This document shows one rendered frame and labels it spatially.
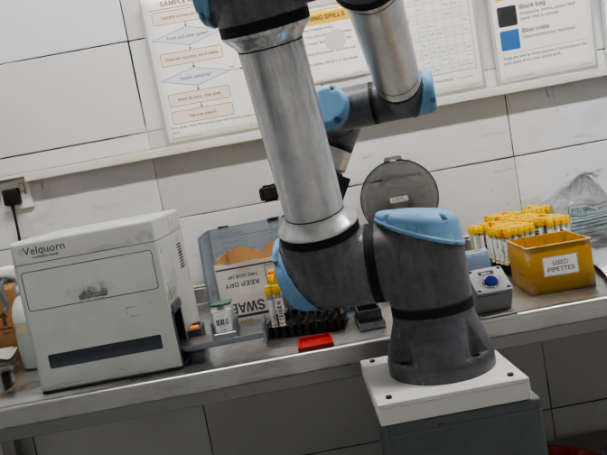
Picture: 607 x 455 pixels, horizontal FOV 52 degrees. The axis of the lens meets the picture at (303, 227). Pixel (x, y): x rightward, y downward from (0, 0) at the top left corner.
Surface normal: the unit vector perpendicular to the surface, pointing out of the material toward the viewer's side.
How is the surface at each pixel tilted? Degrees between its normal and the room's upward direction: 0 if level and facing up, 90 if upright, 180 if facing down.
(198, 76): 93
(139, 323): 90
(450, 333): 71
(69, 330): 90
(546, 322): 90
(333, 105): 81
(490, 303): 120
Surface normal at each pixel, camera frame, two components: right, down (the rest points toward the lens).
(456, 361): 0.02, -0.23
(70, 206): 0.03, 0.10
